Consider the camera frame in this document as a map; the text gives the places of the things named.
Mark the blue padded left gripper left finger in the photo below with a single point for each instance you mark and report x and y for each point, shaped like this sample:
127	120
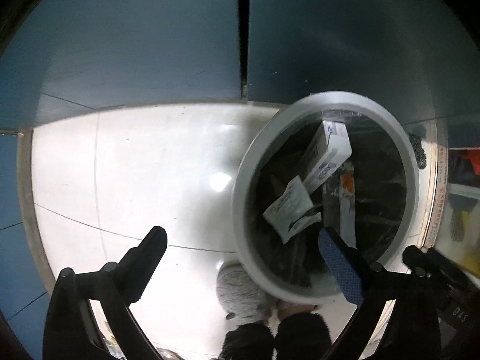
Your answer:
135	269

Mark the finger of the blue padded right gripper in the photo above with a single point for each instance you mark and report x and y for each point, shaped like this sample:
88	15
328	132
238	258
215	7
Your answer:
448	283

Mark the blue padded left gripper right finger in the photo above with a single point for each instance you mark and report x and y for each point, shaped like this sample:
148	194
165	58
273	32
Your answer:
347	266

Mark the white medicine sachet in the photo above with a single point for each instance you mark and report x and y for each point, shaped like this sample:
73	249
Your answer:
289	208

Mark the long white medicine box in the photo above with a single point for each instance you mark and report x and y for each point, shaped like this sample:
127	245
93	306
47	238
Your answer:
326	153

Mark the green white sachet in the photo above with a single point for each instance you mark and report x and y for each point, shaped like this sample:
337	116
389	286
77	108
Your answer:
297	227

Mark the white round trash bin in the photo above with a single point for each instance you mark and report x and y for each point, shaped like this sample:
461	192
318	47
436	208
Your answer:
386	194

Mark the clear plastic blister pack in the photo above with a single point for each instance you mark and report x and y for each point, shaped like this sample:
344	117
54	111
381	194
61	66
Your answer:
339	203

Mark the black trousers leg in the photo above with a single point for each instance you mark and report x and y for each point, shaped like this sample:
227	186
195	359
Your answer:
299	336

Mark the grey left slipper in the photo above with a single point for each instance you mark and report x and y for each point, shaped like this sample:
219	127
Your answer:
242	300

